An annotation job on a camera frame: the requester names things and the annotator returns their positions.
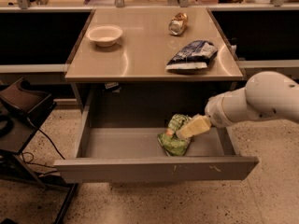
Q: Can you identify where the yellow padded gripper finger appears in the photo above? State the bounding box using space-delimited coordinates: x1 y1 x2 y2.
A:
176 115 211 139

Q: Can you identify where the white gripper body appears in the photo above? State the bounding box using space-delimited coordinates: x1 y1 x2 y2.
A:
205 91 235 128

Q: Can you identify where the green jalapeno chip bag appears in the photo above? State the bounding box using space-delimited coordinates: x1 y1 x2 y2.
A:
157 114 191 156

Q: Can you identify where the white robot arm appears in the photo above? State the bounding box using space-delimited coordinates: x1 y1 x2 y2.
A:
176 71 299 139

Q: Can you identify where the blue chip bag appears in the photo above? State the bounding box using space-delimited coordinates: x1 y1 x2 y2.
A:
166 40 218 71

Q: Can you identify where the steel counter cabinet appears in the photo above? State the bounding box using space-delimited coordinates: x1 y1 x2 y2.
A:
64 6 245 110

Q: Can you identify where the grey open drawer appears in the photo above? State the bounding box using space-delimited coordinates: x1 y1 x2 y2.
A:
54 91 259 183

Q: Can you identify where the gold soda can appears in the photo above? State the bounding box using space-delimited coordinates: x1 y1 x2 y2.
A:
168 12 188 35

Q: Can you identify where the white bowl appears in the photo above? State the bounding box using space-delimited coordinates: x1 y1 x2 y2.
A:
86 24 122 48

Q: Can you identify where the black cable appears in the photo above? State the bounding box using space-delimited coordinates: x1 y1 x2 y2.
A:
20 117 66 175

